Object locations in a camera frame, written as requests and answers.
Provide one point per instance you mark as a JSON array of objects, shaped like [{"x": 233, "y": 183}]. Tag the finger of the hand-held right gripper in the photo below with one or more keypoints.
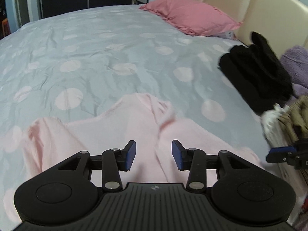
[{"x": 279, "y": 150}]

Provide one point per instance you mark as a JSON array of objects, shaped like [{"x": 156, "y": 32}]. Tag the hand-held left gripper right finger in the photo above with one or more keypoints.
[{"x": 175, "y": 154}]

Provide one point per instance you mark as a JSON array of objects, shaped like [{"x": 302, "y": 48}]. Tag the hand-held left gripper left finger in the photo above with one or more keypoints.
[{"x": 131, "y": 154}]

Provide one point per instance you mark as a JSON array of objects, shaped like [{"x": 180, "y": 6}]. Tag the light pink embossed garment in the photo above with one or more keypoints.
[{"x": 134, "y": 125}]

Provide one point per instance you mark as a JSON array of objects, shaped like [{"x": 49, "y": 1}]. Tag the white garment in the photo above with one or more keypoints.
[{"x": 270, "y": 122}]

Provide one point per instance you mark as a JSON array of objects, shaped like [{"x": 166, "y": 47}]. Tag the beige striped garment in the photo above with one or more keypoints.
[{"x": 298, "y": 118}]

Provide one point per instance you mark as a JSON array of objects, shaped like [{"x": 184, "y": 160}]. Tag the black garment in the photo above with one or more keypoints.
[{"x": 257, "y": 74}]

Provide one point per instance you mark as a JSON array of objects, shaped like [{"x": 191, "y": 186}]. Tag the purple fluffy blanket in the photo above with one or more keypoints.
[{"x": 297, "y": 65}]

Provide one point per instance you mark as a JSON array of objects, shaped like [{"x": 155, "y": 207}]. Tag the grey pink-dotted bed cover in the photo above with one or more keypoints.
[{"x": 108, "y": 41}]

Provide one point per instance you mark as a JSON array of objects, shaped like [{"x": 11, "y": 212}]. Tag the pale printed pillow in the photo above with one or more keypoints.
[{"x": 228, "y": 34}]

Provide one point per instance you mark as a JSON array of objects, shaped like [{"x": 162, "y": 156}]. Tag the pink pillow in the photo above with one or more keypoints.
[{"x": 192, "y": 14}]

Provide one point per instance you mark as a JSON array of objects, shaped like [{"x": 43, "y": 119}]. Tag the cream padded headboard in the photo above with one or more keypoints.
[{"x": 269, "y": 7}]

